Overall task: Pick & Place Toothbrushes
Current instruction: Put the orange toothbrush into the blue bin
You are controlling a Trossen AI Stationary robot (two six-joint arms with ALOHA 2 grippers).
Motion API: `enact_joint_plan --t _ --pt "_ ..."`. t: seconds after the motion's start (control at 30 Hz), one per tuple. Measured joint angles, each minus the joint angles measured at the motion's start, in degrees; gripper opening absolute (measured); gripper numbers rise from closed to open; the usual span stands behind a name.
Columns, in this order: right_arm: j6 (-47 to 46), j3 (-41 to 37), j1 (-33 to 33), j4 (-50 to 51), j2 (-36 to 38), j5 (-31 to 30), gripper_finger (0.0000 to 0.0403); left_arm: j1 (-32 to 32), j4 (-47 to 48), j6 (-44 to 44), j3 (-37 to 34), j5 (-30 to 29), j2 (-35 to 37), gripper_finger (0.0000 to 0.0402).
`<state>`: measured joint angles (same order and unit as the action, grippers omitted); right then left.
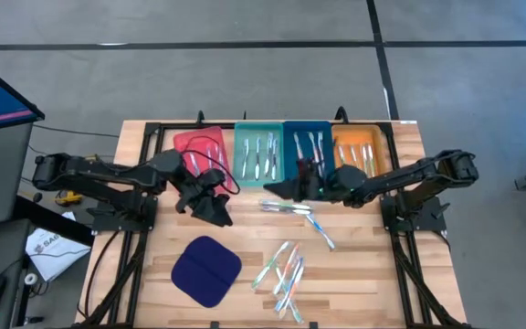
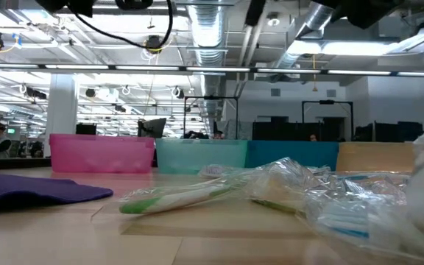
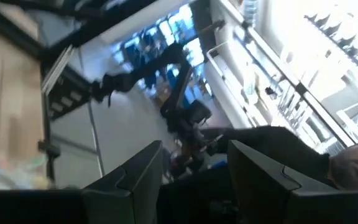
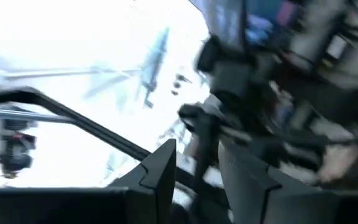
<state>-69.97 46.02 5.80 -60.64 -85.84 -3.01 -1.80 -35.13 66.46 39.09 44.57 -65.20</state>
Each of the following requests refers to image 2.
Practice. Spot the light teal plastic bin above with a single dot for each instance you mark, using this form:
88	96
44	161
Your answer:
197	154

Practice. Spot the rectangular ceiling light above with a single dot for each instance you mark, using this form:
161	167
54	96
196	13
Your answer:
344	48

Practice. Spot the silver ventilation duct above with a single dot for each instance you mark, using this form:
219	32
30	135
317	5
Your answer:
208	37
322	14

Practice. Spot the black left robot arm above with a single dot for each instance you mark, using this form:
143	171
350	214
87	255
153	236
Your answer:
79	5

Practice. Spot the dark blue plastic bin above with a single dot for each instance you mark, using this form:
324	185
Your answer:
293	151

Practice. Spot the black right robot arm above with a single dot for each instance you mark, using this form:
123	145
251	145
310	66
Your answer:
363	13

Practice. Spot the green exit sign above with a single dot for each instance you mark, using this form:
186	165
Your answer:
11	130

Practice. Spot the black rig frame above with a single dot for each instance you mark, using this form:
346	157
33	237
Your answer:
212	97
326	102

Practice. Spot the pile of wrapped toothbrushes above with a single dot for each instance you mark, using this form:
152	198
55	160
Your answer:
348	221

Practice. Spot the long light strip bar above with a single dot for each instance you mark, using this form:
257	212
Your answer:
87	67

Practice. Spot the yellow toothbrush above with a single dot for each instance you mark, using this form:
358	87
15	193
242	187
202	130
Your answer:
278	184

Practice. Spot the purple cloth mat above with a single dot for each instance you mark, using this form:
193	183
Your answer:
31	191

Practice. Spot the round ceiling detector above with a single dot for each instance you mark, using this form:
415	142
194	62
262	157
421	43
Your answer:
273	21

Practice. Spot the white building column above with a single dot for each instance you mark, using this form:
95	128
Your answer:
61	110

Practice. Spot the pink plastic bin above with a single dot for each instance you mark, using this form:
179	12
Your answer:
101	154

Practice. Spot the orange plastic bin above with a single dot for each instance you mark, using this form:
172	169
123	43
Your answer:
377	156

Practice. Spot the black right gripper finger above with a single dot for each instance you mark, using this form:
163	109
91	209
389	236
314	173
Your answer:
255	11

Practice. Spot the row of black monitors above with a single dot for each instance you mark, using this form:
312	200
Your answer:
381	132
278	130

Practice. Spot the purple toothbrush in clear wrapper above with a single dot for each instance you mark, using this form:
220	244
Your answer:
213	170

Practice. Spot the tilted black computer monitor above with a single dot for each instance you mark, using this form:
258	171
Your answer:
153	128

